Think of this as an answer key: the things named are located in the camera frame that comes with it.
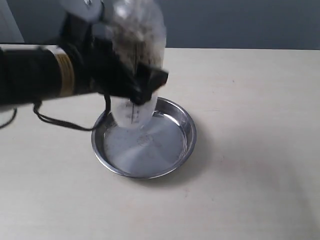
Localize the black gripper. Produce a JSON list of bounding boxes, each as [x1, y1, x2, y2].
[[57, 13, 169, 105]]

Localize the clear plastic shaker bottle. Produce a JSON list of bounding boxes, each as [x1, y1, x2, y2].
[[111, 0, 167, 129]]

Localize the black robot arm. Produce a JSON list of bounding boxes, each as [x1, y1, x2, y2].
[[0, 14, 168, 112]]

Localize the round steel tray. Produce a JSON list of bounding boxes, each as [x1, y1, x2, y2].
[[91, 97, 197, 180]]

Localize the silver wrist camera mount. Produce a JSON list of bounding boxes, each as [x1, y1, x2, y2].
[[59, 0, 103, 23]]

